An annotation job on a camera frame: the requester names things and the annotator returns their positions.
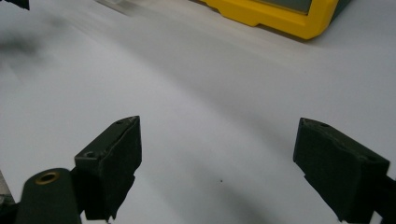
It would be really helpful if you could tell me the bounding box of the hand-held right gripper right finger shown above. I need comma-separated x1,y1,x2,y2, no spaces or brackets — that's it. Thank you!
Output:
292,117,391,224

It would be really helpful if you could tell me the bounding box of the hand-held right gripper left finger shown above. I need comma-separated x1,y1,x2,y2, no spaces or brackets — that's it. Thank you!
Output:
74,115,143,222

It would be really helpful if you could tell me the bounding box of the yellow black organizer case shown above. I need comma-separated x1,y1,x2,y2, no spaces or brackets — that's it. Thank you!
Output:
197,0,353,41

